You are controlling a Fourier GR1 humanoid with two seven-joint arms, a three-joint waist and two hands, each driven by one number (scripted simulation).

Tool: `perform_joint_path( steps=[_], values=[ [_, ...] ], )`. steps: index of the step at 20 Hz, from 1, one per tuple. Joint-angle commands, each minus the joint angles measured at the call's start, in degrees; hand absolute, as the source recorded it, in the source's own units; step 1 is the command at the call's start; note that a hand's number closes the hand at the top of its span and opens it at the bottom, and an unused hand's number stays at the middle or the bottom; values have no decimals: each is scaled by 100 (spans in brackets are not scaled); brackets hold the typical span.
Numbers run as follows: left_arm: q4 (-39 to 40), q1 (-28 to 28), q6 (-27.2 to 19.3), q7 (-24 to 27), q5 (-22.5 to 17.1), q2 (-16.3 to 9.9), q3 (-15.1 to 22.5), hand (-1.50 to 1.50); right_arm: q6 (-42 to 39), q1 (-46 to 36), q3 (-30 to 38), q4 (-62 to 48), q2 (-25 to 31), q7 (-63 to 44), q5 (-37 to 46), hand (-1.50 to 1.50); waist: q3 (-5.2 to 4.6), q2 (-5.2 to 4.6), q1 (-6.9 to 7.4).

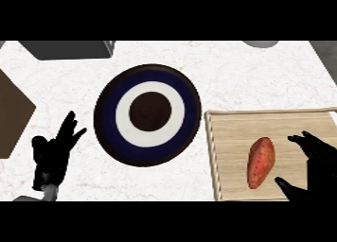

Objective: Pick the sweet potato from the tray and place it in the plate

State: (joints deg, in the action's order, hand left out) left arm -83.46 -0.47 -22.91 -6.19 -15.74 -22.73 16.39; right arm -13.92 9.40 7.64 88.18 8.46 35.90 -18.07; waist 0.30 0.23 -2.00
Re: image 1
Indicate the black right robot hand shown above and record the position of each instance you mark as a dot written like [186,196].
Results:
[325,167]

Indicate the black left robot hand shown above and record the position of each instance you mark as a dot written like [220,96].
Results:
[52,154]

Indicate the blue white brown plate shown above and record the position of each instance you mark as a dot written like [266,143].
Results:
[148,115]

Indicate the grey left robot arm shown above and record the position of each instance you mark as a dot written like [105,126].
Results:
[43,194]

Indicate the dark grey box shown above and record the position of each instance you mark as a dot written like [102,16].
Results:
[68,49]

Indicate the brown wooden block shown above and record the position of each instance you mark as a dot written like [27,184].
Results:
[5,110]

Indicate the orange sweet potato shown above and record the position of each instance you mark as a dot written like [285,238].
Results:
[260,162]

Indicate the grey round object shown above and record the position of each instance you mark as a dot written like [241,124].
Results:
[260,43]

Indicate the pale wooden tray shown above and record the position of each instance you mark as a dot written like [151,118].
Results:
[235,141]

